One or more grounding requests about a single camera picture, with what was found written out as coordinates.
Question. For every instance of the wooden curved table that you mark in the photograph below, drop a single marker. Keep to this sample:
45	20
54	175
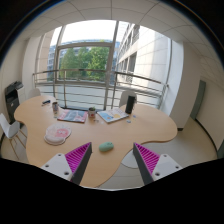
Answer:
145	125

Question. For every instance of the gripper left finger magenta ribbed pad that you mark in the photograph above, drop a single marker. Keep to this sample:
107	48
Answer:
70	166

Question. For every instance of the metal balcony railing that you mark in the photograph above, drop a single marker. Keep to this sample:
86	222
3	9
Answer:
81	88

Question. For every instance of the pink round mouse pad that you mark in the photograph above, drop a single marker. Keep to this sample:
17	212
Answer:
56	134

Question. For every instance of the white chair behind table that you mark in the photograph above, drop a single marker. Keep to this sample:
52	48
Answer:
125	95

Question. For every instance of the white chair far left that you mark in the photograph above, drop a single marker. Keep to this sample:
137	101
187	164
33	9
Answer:
33	93

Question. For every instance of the mint green computer mouse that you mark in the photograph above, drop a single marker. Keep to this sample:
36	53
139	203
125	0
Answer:
106	146

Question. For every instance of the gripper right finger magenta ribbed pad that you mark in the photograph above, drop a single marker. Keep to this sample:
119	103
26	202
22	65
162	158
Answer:
153	166

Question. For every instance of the magazine with blue cover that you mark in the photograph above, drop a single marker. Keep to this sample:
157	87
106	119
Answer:
112	115

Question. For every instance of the magazine with red cover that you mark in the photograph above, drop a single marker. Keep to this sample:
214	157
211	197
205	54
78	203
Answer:
73	116

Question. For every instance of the white chair at left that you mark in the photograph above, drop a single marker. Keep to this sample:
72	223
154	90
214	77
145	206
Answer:
12	132

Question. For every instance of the clear glass jar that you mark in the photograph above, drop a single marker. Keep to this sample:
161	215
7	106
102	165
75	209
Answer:
55	107

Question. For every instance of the white mug with plant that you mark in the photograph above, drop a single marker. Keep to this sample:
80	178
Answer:
91	112

